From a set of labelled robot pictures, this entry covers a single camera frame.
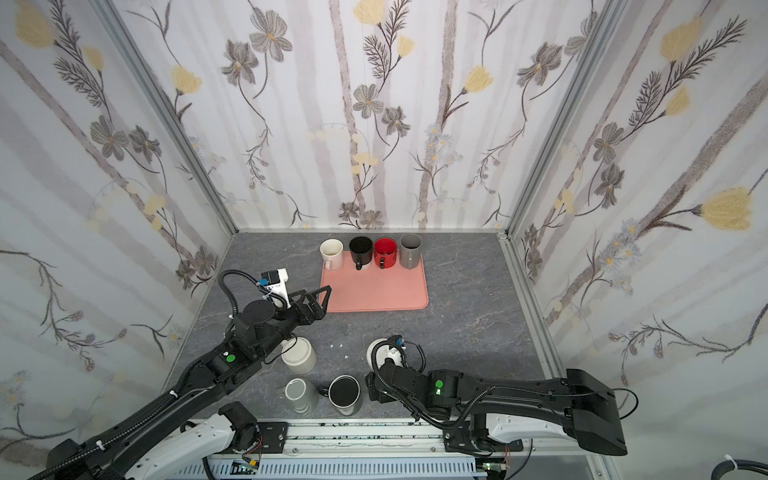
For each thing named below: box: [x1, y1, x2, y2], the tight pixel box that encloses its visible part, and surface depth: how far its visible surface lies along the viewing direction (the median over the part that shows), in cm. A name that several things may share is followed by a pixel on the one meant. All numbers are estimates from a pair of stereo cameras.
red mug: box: [374, 237, 397, 269], surface depth 107 cm
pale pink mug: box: [319, 238, 344, 271], surface depth 106 cm
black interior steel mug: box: [318, 374, 361, 416], surface depth 75 cm
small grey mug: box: [277, 378, 320, 415], surface depth 75 cm
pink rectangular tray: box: [320, 251, 429, 312], surface depth 107 cm
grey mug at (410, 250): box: [399, 233, 423, 269], surface depth 104 cm
